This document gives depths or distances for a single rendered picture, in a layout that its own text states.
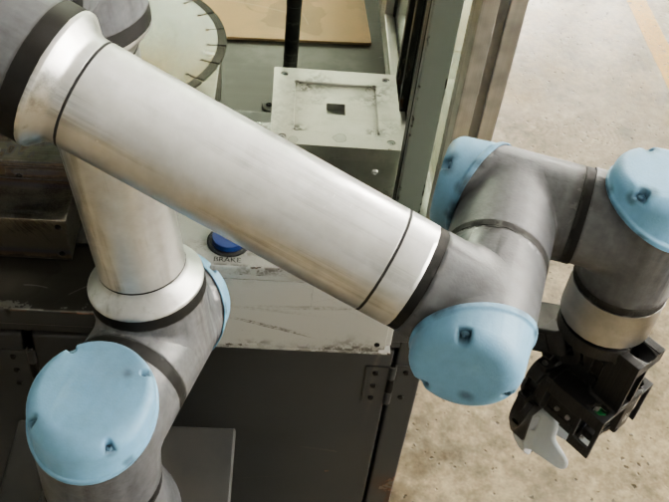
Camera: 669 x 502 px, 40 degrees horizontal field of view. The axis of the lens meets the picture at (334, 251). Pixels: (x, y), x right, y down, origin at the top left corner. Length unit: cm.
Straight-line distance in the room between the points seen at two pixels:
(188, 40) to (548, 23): 230
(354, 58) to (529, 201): 107
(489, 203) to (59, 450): 43
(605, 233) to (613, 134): 232
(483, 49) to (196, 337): 40
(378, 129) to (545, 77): 195
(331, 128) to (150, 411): 56
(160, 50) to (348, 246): 78
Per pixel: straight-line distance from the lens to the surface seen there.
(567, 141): 290
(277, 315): 111
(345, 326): 113
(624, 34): 354
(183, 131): 56
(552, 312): 82
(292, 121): 126
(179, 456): 107
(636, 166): 68
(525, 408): 84
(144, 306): 88
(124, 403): 84
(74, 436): 83
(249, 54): 167
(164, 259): 86
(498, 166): 67
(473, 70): 95
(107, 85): 57
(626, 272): 69
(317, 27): 175
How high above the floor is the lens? 165
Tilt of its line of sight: 44 degrees down
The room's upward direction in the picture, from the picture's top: 7 degrees clockwise
